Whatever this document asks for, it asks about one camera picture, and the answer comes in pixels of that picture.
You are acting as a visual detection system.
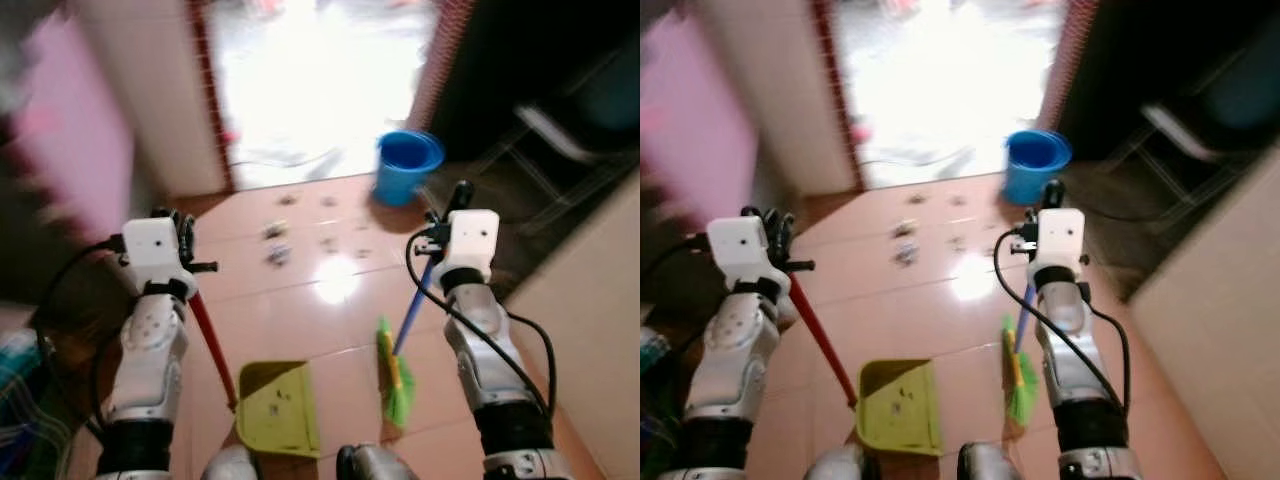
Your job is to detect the green broom with blue handle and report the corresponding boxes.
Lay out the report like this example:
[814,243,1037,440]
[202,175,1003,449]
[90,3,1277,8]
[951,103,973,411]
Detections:
[374,252,441,431]
[1001,282,1042,431]

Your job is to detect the yellow-green dustpan with red handle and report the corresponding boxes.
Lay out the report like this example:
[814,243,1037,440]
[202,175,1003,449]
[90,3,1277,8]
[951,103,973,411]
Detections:
[188,292,323,460]
[788,278,947,459]

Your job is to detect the blue plastic bucket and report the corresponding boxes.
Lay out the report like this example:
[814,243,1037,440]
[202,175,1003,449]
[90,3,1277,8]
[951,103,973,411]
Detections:
[371,129,447,209]
[1002,129,1074,207]

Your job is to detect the pink panel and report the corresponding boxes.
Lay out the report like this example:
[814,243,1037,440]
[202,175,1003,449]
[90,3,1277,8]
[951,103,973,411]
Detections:
[14,14,137,243]
[640,14,759,237]

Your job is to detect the dark metal shelf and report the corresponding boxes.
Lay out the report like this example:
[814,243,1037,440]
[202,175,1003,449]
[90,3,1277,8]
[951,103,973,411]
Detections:
[428,0,641,298]
[1053,0,1280,303]

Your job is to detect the white door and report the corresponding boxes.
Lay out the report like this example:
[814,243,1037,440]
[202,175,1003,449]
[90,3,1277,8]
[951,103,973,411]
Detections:
[78,0,230,198]
[698,0,862,197]

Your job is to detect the beige cabinet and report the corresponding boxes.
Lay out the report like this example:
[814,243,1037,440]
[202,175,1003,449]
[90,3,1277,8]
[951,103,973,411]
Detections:
[1128,148,1280,480]
[503,170,641,480]

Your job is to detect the multicoloured cloth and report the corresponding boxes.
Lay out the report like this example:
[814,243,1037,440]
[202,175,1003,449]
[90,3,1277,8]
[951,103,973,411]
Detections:
[640,328,693,480]
[0,328,73,480]

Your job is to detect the silver right robot leg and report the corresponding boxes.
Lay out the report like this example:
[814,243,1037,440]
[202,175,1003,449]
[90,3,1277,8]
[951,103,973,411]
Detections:
[954,440,1042,480]
[334,442,422,480]

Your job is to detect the silver robot leg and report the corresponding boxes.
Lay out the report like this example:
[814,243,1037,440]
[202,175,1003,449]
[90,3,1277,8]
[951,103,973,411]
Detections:
[799,443,864,480]
[199,443,264,480]
[954,440,1042,480]
[334,442,422,480]

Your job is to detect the silver left robot leg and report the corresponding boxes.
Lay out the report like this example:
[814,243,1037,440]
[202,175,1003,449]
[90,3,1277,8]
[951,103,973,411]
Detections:
[799,443,864,480]
[199,443,264,480]

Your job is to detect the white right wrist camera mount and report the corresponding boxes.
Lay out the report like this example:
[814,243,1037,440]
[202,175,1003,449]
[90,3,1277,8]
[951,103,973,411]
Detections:
[446,209,502,284]
[1034,207,1088,273]

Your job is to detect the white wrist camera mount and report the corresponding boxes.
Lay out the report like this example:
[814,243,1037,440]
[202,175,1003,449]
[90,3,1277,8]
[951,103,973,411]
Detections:
[1034,207,1088,273]
[706,217,792,293]
[119,217,199,294]
[446,209,502,284]

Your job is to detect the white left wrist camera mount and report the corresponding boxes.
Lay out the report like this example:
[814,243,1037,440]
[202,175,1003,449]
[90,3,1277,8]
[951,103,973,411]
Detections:
[119,217,199,294]
[706,217,792,293]

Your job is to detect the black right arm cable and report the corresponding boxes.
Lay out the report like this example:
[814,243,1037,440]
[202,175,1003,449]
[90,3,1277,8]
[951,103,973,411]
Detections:
[404,228,558,417]
[992,226,1133,413]

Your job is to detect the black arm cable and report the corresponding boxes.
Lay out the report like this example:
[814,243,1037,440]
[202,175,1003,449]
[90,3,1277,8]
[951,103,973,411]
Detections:
[992,226,1133,413]
[33,235,127,446]
[642,235,714,301]
[404,228,558,417]

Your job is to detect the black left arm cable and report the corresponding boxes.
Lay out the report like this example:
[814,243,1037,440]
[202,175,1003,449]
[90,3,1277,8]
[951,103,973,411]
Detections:
[642,235,714,301]
[33,235,127,446]

